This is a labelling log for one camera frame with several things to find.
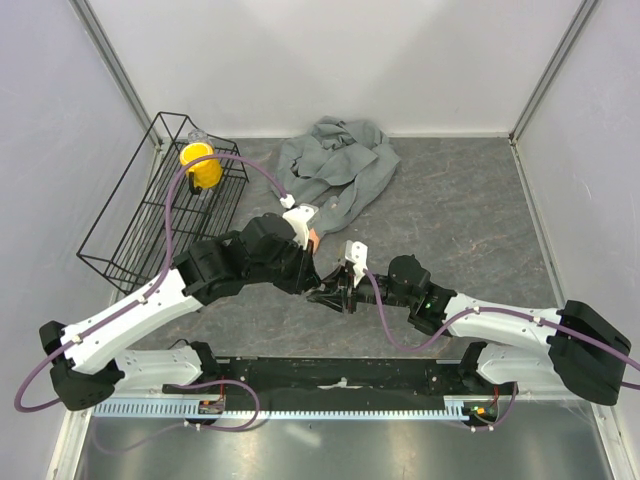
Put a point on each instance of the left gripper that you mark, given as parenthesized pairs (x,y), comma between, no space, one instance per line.
(306,276)

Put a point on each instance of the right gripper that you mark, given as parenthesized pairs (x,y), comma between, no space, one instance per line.
(340,280)

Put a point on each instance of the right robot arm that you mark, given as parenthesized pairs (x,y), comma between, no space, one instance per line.
(570,349)

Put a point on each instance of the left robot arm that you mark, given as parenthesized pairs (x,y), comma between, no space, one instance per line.
(91,359)

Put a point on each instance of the mannequin hand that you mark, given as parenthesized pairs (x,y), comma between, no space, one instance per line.
(314,239)

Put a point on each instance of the grey shirt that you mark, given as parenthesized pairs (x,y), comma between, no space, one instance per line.
(344,164)

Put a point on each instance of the yellow cup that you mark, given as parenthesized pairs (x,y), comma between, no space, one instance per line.
(205,172)

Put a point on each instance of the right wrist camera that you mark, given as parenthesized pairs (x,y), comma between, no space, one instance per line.
(355,257)

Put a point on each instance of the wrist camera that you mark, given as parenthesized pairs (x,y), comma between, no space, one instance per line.
(355,257)
(299,218)

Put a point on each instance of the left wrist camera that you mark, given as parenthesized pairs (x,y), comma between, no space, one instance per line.
(299,218)

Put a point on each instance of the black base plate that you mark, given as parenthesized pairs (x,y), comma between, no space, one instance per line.
(280,376)

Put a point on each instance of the black wire basket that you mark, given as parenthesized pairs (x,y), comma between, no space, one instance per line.
(126,243)

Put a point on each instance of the slotted cable duct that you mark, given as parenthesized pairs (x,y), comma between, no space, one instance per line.
(350,405)

